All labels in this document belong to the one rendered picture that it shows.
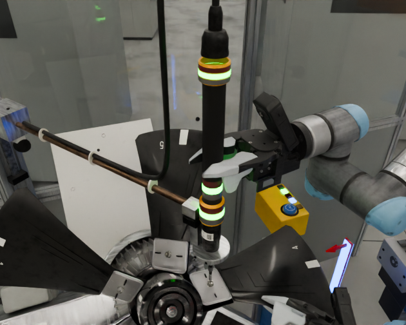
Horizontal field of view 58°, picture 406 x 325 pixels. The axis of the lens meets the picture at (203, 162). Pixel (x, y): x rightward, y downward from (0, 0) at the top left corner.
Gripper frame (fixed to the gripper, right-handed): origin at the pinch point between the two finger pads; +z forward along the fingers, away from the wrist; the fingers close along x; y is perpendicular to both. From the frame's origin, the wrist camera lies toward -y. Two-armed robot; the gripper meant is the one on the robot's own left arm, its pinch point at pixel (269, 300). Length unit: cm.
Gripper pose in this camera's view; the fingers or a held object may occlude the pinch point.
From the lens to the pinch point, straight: 79.5
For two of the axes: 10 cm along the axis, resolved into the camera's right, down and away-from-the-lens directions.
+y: -5.4, 5.6, -6.3
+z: -8.4, -3.0, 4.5
